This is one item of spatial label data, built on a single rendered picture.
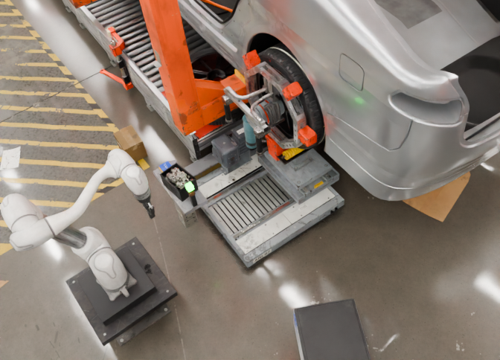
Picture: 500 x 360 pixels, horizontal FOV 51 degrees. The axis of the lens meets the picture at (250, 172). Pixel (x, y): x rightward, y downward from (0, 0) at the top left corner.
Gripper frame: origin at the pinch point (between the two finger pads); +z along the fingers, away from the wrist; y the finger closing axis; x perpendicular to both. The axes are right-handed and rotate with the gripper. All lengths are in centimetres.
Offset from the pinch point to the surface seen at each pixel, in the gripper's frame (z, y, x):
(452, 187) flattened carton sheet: 73, 83, 185
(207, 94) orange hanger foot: 1, -51, 80
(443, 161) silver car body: -44, 101, 111
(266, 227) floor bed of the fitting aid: 66, 21, 64
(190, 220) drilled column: 68, -21, 29
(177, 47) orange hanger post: -47, -52, 67
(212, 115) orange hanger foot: 18, -48, 79
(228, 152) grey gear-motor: 36, -28, 74
